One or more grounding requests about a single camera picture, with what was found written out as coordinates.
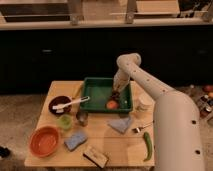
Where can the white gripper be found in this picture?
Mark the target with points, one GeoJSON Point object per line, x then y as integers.
{"type": "Point", "coordinates": [120, 80]}

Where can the dark grape bunch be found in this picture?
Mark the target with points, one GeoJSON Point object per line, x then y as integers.
{"type": "Point", "coordinates": [115, 95]}

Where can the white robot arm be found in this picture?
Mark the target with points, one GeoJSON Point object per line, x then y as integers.
{"type": "Point", "coordinates": [176, 130]}

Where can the green plastic tray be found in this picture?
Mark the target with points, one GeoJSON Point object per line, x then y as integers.
{"type": "Point", "coordinates": [99, 89]}

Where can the white plastic jar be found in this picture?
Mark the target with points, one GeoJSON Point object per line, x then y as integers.
{"type": "Point", "coordinates": [143, 102]}

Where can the grey blue cloth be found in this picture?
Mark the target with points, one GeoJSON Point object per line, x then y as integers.
{"type": "Point", "coordinates": [120, 125]}

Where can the silver fork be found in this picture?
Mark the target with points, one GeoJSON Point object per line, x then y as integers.
{"type": "Point", "coordinates": [140, 128]}

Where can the metal cup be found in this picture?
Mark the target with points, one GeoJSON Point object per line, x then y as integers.
{"type": "Point", "coordinates": [82, 117]}

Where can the dark brown plate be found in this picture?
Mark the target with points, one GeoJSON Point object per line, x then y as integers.
{"type": "Point", "coordinates": [59, 100]}

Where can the green chili pepper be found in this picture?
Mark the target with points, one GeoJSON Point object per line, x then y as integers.
{"type": "Point", "coordinates": [148, 142]}

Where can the white brush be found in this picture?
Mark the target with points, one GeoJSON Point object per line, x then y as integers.
{"type": "Point", "coordinates": [76, 101]}

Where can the small green cup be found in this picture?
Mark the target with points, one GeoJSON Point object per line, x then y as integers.
{"type": "Point", "coordinates": [64, 122]}

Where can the blue sponge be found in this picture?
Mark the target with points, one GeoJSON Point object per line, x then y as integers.
{"type": "Point", "coordinates": [75, 140]}

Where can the brown wooden block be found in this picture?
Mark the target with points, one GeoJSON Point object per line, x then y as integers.
{"type": "Point", "coordinates": [95, 156]}

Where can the orange bowl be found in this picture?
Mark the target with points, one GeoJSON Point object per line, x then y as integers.
{"type": "Point", "coordinates": [44, 141]}

